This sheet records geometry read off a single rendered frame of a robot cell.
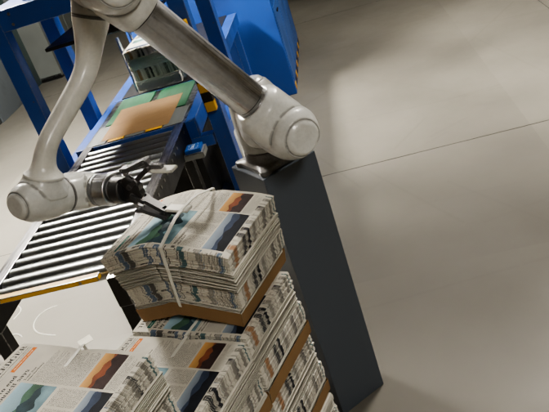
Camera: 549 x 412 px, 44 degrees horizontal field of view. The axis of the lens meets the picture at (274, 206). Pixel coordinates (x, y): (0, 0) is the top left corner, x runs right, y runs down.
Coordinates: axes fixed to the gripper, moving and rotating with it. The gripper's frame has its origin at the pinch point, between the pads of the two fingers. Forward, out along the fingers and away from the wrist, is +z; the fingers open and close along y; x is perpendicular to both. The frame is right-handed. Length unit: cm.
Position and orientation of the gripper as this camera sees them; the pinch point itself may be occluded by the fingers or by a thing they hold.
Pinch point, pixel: (176, 188)
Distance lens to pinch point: 179.3
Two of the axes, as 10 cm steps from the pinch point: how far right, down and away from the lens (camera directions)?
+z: 8.9, 0.0, -4.6
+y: 2.4, 8.5, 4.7
